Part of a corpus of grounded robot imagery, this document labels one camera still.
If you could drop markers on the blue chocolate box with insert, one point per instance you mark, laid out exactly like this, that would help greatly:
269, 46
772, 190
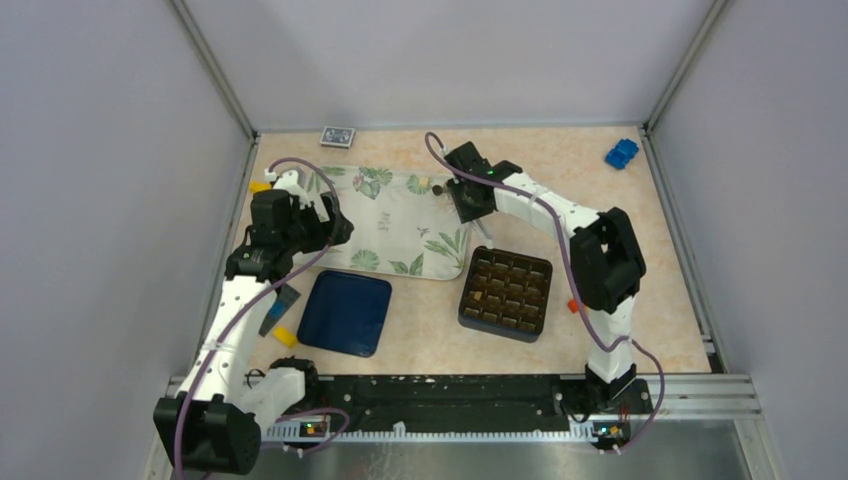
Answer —
515, 296

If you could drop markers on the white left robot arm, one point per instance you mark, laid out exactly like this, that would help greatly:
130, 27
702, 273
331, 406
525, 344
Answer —
215, 423

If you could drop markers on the yellow toy brick back-left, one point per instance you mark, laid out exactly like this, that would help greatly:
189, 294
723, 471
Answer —
256, 187

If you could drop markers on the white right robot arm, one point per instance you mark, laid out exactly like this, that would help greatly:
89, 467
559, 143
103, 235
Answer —
601, 255

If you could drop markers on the grey building baseplate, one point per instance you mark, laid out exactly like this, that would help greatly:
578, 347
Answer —
286, 297

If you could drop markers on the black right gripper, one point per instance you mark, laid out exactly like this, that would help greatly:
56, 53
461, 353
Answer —
466, 214

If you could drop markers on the playing card deck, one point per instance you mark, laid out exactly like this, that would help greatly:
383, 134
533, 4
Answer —
337, 137

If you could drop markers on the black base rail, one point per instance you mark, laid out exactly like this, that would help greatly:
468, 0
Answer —
461, 404

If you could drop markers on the white leaf-print tray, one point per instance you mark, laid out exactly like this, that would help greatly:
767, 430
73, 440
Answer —
401, 226

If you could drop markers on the silver metal tongs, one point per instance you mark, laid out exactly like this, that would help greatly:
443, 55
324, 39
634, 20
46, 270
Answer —
487, 237

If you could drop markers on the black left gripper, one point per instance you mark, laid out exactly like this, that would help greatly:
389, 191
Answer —
322, 229

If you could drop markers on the yellow toy brick front-left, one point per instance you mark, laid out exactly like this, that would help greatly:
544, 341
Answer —
285, 337

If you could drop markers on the light blue toy brick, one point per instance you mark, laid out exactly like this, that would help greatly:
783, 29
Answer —
276, 310

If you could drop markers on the dark blue box lid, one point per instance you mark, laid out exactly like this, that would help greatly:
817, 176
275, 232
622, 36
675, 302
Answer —
345, 313

